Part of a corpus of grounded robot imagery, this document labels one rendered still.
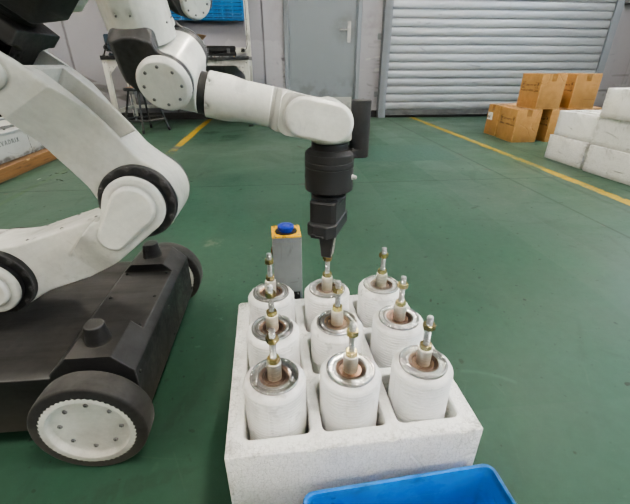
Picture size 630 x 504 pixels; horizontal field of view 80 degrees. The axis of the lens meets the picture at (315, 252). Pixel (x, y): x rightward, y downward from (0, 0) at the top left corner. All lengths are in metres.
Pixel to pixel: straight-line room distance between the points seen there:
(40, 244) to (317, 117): 0.60
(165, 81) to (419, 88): 5.32
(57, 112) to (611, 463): 1.19
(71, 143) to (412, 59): 5.24
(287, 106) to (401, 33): 5.14
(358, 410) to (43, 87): 0.71
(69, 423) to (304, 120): 0.66
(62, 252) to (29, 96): 0.30
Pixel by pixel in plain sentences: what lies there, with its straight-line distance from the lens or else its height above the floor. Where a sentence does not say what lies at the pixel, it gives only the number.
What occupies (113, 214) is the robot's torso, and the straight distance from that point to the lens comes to 0.78.
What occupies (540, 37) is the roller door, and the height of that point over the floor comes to 1.00.
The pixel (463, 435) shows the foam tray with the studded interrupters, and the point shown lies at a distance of 0.67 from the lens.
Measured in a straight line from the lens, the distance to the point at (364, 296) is 0.80.
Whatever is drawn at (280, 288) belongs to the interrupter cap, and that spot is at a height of 0.25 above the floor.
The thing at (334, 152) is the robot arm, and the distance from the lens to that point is 0.65.
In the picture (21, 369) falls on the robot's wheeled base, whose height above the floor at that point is 0.17.
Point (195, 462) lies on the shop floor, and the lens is 0.85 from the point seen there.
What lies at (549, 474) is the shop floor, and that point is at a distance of 0.91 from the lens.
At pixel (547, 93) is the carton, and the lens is 4.28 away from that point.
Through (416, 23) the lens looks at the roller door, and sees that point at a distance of 5.79.
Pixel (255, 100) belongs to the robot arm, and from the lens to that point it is 0.64.
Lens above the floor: 0.68
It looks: 27 degrees down
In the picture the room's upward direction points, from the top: straight up
